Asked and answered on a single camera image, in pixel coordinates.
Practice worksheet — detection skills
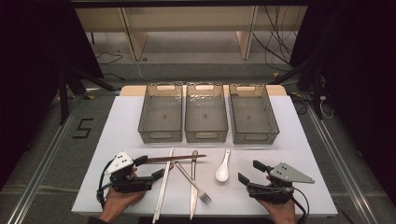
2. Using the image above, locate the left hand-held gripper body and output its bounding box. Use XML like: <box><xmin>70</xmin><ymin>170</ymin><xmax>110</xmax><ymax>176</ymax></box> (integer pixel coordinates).
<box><xmin>104</xmin><ymin>150</ymin><xmax>156</xmax><ymax>194</ymax></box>

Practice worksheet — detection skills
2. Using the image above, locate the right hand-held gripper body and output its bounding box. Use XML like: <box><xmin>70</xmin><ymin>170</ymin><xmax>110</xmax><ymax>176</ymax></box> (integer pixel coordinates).
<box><xmin>246</xmin><ymin>161</ymin><xmax>316</xmax><ymax>205</ymax></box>

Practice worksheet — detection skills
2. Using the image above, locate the white chopstick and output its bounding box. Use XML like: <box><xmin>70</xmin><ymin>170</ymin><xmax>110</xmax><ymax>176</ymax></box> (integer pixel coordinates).
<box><xmin>151</xmin><ymin>147</ymin><xmax>173</xmax><ymax>224</ymax></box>
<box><xmin>154</xmin><ymin>147</ymin><xmax>175</xmax><ymax>223</ymax></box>

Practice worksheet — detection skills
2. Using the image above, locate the brown wooden chopstick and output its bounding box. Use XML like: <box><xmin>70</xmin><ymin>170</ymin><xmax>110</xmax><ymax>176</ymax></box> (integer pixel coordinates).
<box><xmin>147</xmin><ymin>157</ymin><xmax>200</xmax><ymax>164</ymax></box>
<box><xmin>147</xmin><ymin>154</ymin><xmax>207</xmax><ymax>162</ymax></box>

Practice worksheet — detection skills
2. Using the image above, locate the white ceramic spoon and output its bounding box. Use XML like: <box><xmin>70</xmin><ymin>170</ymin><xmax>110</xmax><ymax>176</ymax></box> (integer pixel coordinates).
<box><xmin>214</xmin><ymin>148</ymin><xmax>232</xmax><ymax>183</ymax></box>

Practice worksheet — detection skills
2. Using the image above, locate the metal fork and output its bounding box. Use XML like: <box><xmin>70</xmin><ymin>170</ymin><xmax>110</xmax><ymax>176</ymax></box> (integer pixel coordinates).
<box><xmin>173</xmin><ymin>161</ymin><xmax>214</xmax><ymax>206</ymax></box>

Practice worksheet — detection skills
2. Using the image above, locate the metal table knife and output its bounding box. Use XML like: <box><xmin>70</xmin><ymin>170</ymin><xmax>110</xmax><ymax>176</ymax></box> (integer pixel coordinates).
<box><xmin>190</xmin><ymin>149</ymin><xmax>200</xmax><ymax>220</ymax></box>

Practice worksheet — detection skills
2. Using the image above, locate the smoky transparent plastic bin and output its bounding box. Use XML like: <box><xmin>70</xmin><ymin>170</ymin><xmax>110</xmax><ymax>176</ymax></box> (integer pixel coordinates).
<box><xmin>137</xmin><ymin>82</ymin><xmax>184</xmax><ymax>144</ymax></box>
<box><xmin>184</xmin><ymin>82</ymin><xmax>229</xmax><ymax>144</ymax></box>
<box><xmin>228</xmin><ymin>83</ymin><xmax>280</xmax><ymax>146</ymax></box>

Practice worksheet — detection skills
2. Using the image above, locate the person's right hand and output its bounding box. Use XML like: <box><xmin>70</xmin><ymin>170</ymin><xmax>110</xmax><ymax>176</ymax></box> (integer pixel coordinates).
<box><xmin>256</xmin><ymin>199</ymin><xmax>298</xmax><ymax>224</ymax></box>

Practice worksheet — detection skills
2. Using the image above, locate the person's left hand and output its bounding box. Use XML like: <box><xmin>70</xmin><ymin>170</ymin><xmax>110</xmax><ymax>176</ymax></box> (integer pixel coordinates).
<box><xmin>98</xmin><ymin>186</ymin><xmax>148</xmax><ymax>224</ymax></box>

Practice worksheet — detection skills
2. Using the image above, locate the light wooden table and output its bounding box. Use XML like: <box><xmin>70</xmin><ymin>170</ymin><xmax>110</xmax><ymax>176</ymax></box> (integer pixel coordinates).
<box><xmin>120</xmin><ymin>84</ymin><xmax>288</xmax><ymax>97</ymax></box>

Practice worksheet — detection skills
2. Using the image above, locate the black metal stand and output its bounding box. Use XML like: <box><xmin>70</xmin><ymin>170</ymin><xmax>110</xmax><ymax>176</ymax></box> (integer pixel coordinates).
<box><xmin>269</xmin><ymin>55</ymin><xmax>325</xmax><ymax>120</ymax></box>
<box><xmin>57</xmin><ymin>66</ymin><xmax>118</xmax><ymax>125</ymax></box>

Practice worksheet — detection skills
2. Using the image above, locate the black curtain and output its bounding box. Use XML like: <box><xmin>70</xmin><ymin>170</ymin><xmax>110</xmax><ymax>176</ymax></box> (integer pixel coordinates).
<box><xmin>289</xmin><ymin>0</ymin><xmax>396</xmax><ymax>200</ymax></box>
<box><xmin>0</xmin><ymin>0</ymin><xmax>105</xmax><ymax>188</ymax></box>

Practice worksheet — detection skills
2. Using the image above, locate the beige wooden desk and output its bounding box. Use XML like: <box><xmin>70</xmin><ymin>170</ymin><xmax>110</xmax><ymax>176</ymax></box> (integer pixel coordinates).
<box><xmin>74</xmin><ymin>6</ymin><xmax>309</xmax><ymax>62</ymax></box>

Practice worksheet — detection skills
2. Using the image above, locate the black overhead bar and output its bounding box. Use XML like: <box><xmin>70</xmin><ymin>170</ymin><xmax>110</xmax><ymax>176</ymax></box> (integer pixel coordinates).
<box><xmin>69</xmin><ymin>0</ymin><xmax>312</xmax><ymax>8</ymax></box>

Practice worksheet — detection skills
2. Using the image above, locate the left hand-held gripper black cable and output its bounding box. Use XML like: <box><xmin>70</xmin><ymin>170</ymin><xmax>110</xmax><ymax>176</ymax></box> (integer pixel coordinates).
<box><xmin>96</xmin><ymin>158</ymin><xmax>116</xmax><ymax>208</ymax></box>

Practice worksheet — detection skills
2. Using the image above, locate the metal floor rail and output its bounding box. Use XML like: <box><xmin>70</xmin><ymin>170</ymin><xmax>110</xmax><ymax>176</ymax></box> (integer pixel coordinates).
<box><xmin>306</xmin><ymin>105</ymin><xmax>379</xmax><ymax>224</ymax></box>
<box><xmin>6</xmin><ymin>92</ymin><xmax>90</xmax><ymax>224</ymax></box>

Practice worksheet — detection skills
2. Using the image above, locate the white looped cable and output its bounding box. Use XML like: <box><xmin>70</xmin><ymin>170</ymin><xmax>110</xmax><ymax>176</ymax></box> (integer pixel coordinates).
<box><xmin>318</xmin><ymin>94</ymin><xmax>335</xmax><ymax>120</ymax></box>

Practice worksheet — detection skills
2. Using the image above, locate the white floor cable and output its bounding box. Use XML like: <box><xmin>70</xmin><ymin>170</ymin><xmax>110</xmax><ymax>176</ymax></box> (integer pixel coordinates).
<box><xmin>134</xmin><ymin>59</ymin><xmax>152</xmax><ymax>82</ymax></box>

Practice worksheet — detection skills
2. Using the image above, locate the black floor cable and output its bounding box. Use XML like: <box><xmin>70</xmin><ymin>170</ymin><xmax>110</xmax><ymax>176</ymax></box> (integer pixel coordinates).
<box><xmin>94</xmin><ymin>50</ymin><xmax>125</xmax><ymax>82</ymax></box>

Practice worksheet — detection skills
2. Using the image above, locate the black cable bundle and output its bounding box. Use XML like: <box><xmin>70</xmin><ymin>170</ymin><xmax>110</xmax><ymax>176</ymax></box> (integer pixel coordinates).
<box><xmin>251</xmin><ymin>6</ymin><xmax>303</xmax><ymax>73</ymax></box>

